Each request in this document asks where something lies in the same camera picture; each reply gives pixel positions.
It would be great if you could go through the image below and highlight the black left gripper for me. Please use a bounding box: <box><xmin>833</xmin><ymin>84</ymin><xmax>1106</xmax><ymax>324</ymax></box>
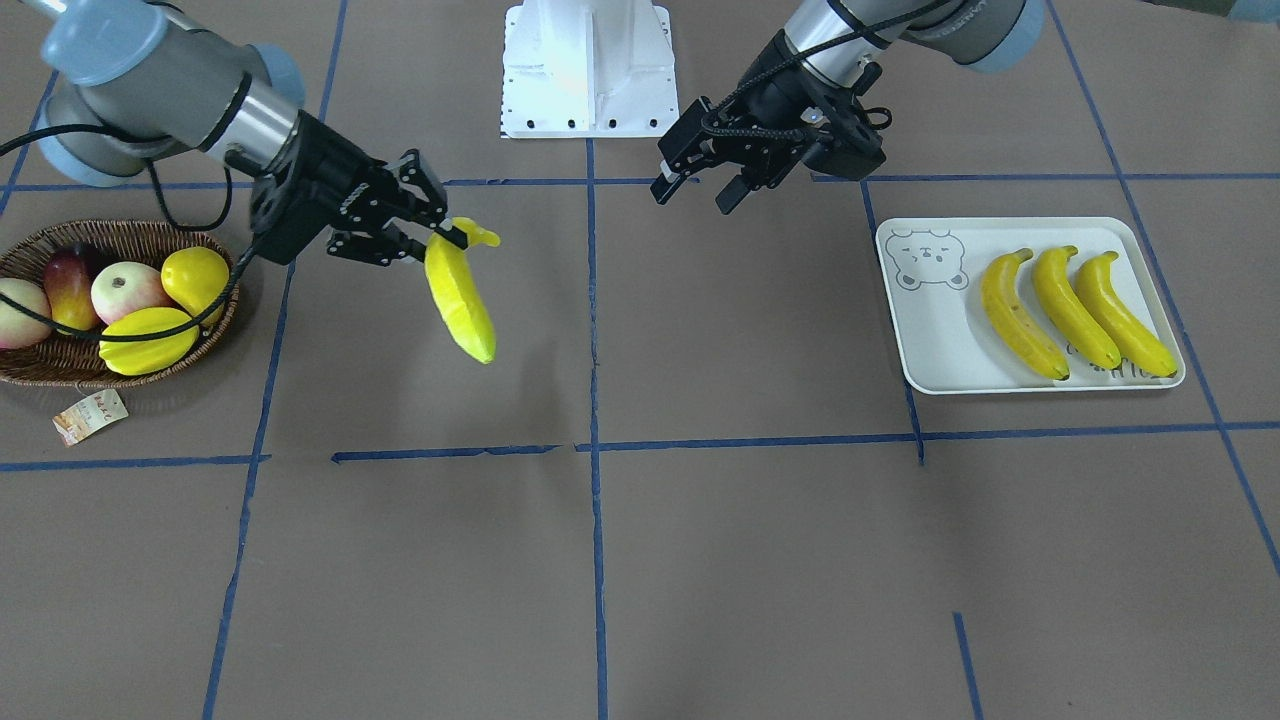
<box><xmin>650</xmin><ymin>31</ymin><xmax>890</xmax><ymax>215</ymax></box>

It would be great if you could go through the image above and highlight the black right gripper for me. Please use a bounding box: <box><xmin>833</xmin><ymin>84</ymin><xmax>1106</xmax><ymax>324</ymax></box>
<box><xmin>250</xmin><ymin>111</ymin><xmax>468</xmax><ymax>266</ymax></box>

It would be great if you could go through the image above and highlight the yellow banana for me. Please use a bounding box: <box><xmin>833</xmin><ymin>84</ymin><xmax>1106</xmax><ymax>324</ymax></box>
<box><xmin>979</xmin><ymin>249</ymin><xmax>1070</xmax><ymax>382</ymax></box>
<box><xmin>424</xmin><ymin>217</ymin><xmax>500</xmax><ymax>364</ymax></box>
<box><xmin>1032</xmin><ymin>245</ymin><xmax>1123</xmax><ymax>370</ymax></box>
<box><xmin>1074</xmin><ymin>251</ymin><xmax>1180</xmax><ymax>378</ymax></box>

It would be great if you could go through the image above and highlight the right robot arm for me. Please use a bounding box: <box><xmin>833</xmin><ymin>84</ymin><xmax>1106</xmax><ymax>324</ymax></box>
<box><xmin>33</xmin><ymin>1</ymin><xmax>472</xmax><ymax>265</ymax></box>

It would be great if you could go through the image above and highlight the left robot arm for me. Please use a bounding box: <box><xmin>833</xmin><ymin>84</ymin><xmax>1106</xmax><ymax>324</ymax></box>
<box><xmin>650</xmin><ymin>1</ymin><xmax>1046</xmax><ymax>214</ymax></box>

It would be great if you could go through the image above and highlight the brown wicker basket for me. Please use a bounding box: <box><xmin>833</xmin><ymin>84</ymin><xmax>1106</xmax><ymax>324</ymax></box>
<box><xmin>3</xmin><ymin>220</ymin><xmax>238</xmax><ymax>388</ymax></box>

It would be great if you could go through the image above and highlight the yellow pear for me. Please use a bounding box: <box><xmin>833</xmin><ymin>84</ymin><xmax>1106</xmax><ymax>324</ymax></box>
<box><xmin>160</xmin><ymin>246</ymin><xmax>230</xmax><ymax>316</ymax></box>

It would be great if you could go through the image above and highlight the white bear serving tray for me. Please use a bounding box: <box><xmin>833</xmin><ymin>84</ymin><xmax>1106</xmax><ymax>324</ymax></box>
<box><xmin>876</xmin><ymin>217</ymin><xmax>1187</xmax><ymax>396</ymax></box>

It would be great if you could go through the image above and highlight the small printed card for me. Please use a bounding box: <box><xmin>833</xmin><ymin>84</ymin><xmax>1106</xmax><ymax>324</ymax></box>
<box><xmin>52</xmin><ymin>388</ymin><xmax>131</xmax><ymax>447</ymax></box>

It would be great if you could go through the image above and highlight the pink white apple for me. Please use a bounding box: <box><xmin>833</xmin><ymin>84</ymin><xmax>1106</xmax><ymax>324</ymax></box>
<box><xmin>1</xmin><ymin>278</ymin><xmax>52</xmax><ymax>351</ymax></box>

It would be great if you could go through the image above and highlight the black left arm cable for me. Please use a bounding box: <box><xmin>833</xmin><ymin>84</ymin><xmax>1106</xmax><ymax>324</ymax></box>
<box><xmin>700</xmin><ymin>0</ymin><xmax>961</xmax><ymax>141</ymax></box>

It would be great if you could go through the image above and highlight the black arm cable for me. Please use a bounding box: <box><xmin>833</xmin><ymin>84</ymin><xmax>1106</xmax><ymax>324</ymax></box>
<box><xmin>700</xmin><ymin>0</ymin><xmax>961</xmax><ymax>141</ymax></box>
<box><xmin>0</xmin><ymin>70</ymin><xmax>262</xmax><ymax>345</ymax></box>

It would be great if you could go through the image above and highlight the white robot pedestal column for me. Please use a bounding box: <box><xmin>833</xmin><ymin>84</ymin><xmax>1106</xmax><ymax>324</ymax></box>
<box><xmin>500</xmin><ymin>1</ymin><xmax>680</xmax><ymax>140</ymax></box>

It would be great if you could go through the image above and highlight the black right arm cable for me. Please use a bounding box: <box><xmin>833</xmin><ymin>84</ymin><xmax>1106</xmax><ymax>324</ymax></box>
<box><xmin>0</xmin><ymin>70</ymin><xmax>262</xmax><ymax>345</ymax></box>

